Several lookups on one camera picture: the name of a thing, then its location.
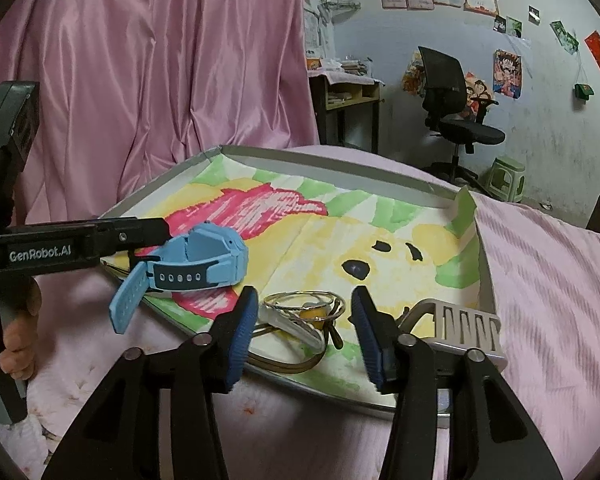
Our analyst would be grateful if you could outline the anime wall poster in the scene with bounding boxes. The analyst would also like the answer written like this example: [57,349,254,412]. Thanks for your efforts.
[493,50,522,100]

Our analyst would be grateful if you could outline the grey shallow tray box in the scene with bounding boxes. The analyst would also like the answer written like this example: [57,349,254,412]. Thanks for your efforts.
[99,144,502,429]

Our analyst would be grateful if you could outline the pink satin curtain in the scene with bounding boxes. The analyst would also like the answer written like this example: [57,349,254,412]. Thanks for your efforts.
[0,0,318,224]

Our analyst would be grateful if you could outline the colourful painted paper liner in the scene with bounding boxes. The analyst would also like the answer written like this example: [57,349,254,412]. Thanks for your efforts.
[101,153,481,409]

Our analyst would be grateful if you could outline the pink bed sheet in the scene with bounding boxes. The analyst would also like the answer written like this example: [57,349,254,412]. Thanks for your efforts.
[24,144,600,480]

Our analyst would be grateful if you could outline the black office chair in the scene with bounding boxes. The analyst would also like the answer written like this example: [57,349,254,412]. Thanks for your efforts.
[418,47,505,194]

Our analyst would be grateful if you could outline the person's left hand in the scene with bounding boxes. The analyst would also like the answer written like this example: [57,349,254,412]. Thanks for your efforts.
[0,278,42,380]

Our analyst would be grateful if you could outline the green plastic stool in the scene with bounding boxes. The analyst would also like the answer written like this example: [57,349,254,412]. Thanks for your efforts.
[483,156,526,203]

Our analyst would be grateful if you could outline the grey plastic hair claw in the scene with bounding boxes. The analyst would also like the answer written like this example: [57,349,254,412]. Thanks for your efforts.
[396,298,508,372]

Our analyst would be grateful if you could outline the green hanging wall ornament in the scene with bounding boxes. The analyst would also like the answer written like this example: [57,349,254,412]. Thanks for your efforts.
[573,84,595,102]

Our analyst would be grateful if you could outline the red paper on wall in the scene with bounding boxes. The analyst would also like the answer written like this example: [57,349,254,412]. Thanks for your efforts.
[584,30,600,69]

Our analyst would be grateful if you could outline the dark wooden desk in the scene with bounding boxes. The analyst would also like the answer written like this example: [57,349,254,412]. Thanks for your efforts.
[308,68,384,155]

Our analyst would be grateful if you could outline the metal bangle rings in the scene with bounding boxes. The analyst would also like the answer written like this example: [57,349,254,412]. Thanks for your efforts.
[244,289,348,375]

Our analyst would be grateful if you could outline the blue smart watch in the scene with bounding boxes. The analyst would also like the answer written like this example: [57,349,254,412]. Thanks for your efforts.
[109,221,249,334]

